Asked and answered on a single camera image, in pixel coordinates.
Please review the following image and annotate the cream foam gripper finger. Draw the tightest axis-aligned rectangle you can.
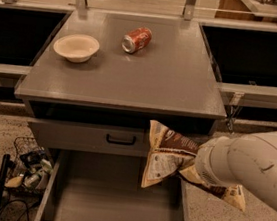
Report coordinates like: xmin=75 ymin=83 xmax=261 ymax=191
xmin=179 ymin=165 xmax=201 ymax=184

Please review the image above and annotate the brown chip bag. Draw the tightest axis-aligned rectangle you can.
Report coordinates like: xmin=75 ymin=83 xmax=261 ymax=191
xmin=139 ymin=119 xmax=256 ymax=213

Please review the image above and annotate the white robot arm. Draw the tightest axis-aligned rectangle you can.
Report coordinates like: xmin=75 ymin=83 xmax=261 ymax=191
xmin=178 ymin=131 xmax=277 ymax=212

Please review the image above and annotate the open grey middle drawer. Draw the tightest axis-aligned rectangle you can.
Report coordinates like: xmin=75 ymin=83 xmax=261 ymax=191
xmin=34 ymin=150 xmax=188 ymax=221

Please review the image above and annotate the grey drawer cabinet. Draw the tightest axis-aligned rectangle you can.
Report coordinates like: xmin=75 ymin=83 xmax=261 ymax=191
xmin=7 ymin=0 xmax=239 ymax=171

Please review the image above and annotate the closed grey top drawer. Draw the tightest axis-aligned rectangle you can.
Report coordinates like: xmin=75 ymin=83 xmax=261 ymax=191
xmin=29 ymin=118 xmax=150 ymax=157

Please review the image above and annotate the red soda can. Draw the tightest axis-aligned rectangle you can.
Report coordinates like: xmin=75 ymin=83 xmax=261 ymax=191
xmin=121 ymin=27 xmax=152 ymax=54

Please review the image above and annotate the white paper bowl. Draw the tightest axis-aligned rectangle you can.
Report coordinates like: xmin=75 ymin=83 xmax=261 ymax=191
xmin=53 ymin=34 xmax=100 ymax=63

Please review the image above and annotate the wooden box top right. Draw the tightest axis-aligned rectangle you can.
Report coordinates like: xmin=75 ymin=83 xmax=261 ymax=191
xmin=215 ymin=0 xmax=277 ymax=23

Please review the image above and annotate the black drawer handle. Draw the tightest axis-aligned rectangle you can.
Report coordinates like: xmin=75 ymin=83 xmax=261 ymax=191
xmin=106 ymin=134 xmax=136 ymax=146

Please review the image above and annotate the wire basket with items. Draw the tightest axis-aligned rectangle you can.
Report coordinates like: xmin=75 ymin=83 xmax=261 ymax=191
xmin=4 ymin=134 xmax=57 ymax=195

